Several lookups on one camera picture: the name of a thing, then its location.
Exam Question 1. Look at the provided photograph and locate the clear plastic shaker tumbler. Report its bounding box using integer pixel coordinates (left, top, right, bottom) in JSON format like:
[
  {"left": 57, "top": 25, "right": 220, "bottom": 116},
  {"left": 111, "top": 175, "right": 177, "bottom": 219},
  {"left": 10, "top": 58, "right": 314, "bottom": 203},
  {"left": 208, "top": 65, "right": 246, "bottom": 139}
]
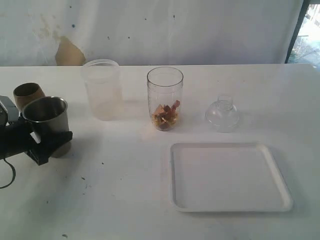
[{"left": 146, "top": 66, "right": 184, "bottom": 132}]

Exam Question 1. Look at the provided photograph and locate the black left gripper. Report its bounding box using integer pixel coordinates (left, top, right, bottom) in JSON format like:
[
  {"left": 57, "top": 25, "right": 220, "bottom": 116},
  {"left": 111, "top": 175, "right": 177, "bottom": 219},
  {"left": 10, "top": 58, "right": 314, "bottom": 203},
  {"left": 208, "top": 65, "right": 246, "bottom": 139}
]
[{"left": 0, "top": 117, "right": 73, "bottom": 166}]

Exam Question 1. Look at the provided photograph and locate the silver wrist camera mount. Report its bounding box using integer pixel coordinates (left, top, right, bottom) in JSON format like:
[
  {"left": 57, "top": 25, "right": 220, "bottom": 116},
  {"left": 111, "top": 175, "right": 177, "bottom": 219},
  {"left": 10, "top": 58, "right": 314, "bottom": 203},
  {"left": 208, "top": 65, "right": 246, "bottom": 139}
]
[{"left": 0, "top": 95, "right": 19, "bottom": 127}]

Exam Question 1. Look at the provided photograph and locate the stainless steel cup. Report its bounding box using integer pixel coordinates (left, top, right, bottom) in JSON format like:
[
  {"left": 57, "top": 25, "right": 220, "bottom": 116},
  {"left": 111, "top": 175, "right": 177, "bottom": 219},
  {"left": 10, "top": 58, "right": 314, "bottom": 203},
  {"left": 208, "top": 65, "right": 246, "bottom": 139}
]
[{"left": 22, "top": 95, "right": 72, "bottom": 159}]

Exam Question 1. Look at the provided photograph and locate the round wooden cup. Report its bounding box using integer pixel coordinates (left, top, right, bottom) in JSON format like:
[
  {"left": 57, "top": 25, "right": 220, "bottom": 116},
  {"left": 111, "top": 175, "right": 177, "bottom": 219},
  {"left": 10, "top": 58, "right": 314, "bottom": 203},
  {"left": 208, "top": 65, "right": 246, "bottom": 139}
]
[{"left": 13, "top": 82, "right": 45, "bottom": 110}]

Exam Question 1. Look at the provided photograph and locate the dark window frame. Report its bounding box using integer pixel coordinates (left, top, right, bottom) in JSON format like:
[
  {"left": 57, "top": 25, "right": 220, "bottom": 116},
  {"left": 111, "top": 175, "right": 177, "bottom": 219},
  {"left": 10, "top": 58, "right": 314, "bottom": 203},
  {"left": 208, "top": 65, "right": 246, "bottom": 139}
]
[{"left": 285, "top": 0, "right": 320, "bottom": 70}]

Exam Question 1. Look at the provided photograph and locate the clear domed shaker lid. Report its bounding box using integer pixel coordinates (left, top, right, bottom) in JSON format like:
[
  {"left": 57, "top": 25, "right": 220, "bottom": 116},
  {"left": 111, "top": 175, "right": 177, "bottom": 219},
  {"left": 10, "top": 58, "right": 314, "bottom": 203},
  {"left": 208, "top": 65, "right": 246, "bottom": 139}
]
[{"left": 205, "top": 94, "right": 240, "bottom": 133}]

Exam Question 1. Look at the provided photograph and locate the white plastic tray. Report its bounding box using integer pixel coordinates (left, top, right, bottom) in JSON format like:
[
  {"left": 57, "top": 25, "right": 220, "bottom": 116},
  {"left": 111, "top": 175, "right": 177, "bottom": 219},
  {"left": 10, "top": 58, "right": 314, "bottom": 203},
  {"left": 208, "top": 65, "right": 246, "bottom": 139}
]
[{"left": 169, "top": 142, "right": 294, "bottom": 213}]

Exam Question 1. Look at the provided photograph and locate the frosted plastic jar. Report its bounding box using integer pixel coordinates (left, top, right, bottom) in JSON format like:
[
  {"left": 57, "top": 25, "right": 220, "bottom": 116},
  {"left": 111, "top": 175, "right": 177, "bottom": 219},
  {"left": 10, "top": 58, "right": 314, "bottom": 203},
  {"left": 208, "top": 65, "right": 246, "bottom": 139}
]
[{"left": 81, "top": 59, "right": 123, "bottom": 121}]

